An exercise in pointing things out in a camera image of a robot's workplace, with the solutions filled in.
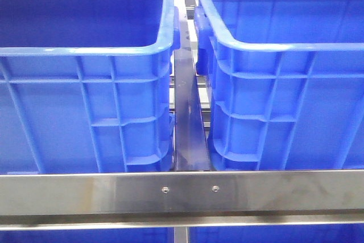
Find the blue crate lower left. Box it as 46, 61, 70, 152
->
1, 228, 174, 242

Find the large blue crate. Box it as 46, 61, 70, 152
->
195, 0, 363, 171
1, 0, 180, 175

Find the blue crate lower right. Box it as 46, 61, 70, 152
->
190, 224, 363, 242

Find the right rail screw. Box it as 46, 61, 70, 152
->
212, 185, 220, 192

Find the steel front rack rail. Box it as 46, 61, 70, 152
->
1, 170, 363, 230

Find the large blue crate left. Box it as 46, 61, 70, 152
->
1, 0, 180, 175

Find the large blue crate right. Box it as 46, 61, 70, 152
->
195, 0, 363, 171

